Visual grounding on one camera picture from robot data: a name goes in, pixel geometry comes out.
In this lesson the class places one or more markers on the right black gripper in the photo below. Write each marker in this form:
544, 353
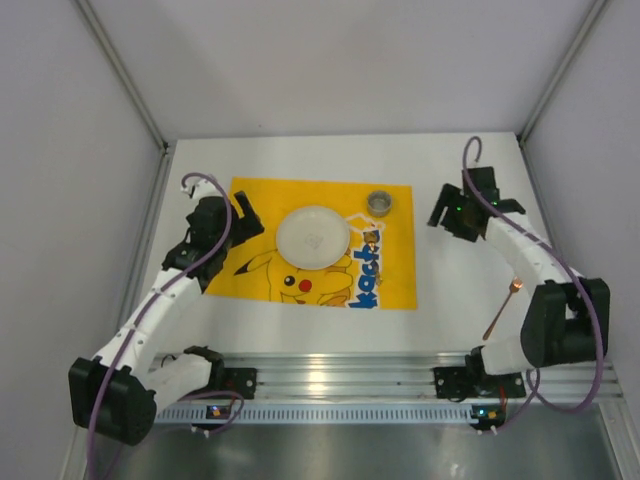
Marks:
446, 213

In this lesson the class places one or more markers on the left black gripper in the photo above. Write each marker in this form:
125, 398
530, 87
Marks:
242, 223

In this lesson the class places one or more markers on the white round plate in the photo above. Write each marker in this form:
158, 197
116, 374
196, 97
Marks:
313, 237

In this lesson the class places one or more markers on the small metal cup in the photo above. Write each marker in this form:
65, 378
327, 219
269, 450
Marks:
379, 203

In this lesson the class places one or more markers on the copper spoon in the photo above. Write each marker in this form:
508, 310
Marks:
372, 247

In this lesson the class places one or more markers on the yellow Pikachu placemat cloth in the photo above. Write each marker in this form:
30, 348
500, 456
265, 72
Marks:
256, 271

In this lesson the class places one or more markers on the copper fork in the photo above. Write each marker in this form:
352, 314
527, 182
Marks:
514, 287

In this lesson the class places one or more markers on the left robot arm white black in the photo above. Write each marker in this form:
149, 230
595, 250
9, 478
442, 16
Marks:
118, 393

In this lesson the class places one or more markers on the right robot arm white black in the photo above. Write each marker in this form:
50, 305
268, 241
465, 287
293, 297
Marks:
567, 320

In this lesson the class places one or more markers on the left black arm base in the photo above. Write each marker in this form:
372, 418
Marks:
242, 381

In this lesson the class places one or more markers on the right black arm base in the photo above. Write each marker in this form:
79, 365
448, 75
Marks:
458, 384

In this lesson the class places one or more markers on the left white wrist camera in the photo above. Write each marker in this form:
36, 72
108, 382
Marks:
197, 189

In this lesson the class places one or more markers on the aluminium rail frame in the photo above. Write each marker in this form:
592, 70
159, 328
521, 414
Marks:
336, 377

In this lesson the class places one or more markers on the perforated cable tray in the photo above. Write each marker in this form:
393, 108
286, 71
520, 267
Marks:
267, 414

